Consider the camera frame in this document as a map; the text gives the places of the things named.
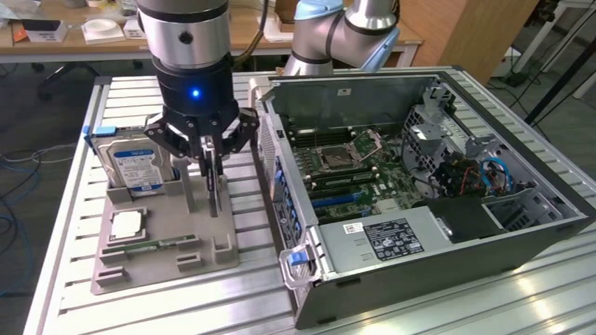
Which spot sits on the hard disk with blue caddy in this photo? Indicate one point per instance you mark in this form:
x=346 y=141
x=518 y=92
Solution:
x=135 y=167

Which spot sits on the green RAM stick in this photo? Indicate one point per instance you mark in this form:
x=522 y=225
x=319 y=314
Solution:
x=148 y=245

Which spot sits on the CPU socket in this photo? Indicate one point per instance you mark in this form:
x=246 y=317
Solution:
x=338 y=157

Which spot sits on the green NVIDIA graphics card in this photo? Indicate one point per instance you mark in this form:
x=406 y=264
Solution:
x=215 y=195

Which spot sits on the white box with round tape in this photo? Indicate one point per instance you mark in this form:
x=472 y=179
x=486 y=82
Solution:
x=103 y=33

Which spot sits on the grey parts rack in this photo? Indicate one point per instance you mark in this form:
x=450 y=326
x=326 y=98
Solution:
x=158 y=265

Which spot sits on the wooden desk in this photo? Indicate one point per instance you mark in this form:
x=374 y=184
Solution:
x=94 y=49

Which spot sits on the wooden cabinet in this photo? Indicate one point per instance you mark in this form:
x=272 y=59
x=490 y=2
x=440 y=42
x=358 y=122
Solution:
x=466 y=35

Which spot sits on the grey power supply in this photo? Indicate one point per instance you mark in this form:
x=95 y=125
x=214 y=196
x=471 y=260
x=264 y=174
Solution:
x=344 y=244

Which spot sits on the silver chipset heat sink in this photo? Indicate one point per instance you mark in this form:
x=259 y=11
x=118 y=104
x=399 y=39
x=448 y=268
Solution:
x=387 y=206

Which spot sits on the blue expansion slot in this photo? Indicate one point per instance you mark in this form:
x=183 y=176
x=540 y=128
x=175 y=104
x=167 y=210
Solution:
x=335 y=201

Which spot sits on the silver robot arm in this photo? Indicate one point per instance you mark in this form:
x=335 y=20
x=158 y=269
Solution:
x=186 y=35

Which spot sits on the flat white box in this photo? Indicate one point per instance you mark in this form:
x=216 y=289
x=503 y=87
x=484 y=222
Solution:
x=279 y=35

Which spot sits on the small white printed box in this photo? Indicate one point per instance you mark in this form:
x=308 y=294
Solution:
x=132 y=29

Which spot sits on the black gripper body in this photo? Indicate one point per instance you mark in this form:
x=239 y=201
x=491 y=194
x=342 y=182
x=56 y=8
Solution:
x=195 y=101

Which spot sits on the metal socket cover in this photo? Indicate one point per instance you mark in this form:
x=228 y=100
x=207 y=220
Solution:
x=370 y=143

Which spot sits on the open black PC case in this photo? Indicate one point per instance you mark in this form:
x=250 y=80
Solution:
x=419 y=279

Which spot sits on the green motherboard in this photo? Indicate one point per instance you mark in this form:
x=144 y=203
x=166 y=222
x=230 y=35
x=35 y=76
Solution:
x=391 y=185

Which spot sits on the white box with black top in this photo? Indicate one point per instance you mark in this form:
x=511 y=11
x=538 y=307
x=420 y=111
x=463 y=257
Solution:
x=46 y=31

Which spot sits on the silver CPU chip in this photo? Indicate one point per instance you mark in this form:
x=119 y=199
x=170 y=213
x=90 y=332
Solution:
x=127 y=225

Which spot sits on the black office chair base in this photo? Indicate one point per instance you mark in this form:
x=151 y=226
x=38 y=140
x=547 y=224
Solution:
x=70 y=71

